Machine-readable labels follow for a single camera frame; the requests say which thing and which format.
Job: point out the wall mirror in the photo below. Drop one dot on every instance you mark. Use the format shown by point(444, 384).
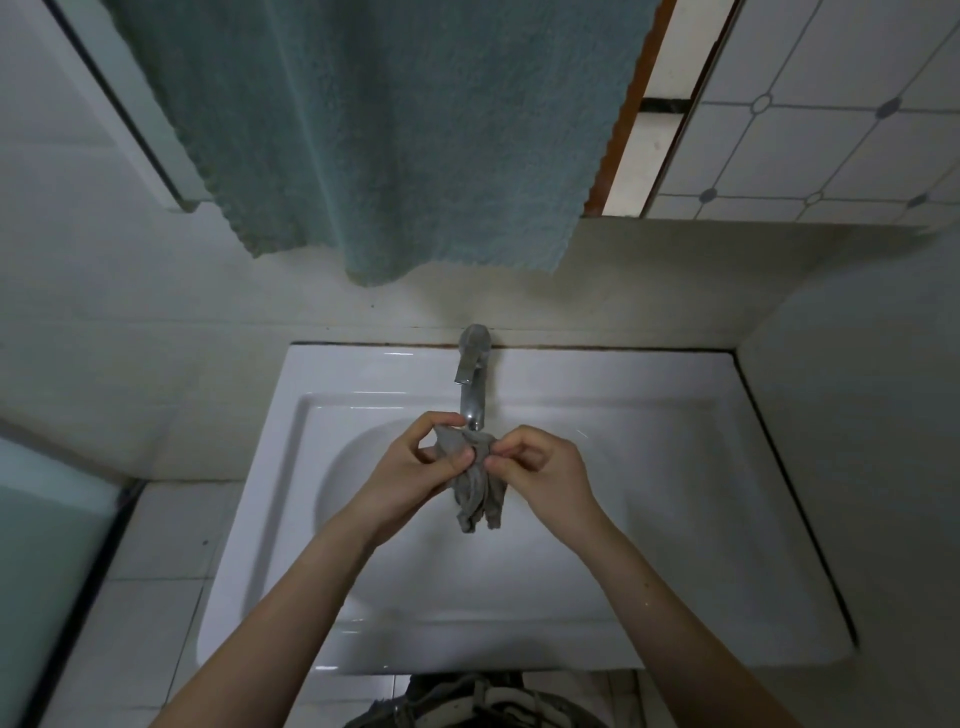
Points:
point(787, 105)

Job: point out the person's left forearm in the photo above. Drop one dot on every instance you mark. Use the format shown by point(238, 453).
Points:
point(277, 630)

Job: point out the teal hanging towel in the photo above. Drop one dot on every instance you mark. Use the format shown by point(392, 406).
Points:
point(390, 127)

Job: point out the person's left thumb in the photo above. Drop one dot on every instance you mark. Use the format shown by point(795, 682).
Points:
point(454, 463)

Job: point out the person's right hand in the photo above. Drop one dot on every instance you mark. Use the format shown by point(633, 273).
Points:
point(549, 480)

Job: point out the small grey wet cloth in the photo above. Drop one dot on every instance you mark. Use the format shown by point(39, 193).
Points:
point(474, 480)

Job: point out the person's left hand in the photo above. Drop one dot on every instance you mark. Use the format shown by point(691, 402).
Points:
point(405, 484)

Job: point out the chrome sink faucet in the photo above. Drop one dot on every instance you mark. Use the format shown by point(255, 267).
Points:
point(472, 375)

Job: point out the person's right thumb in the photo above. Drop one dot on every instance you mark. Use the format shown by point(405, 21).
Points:
point(506, 463)

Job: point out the person's right forearm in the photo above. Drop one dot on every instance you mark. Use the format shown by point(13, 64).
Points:
point(675, 637)

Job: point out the white ceramic sink basin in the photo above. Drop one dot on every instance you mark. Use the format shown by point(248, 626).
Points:
point(525, 517)

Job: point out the frosted glass door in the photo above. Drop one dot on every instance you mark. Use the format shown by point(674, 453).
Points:
point(45, 585)

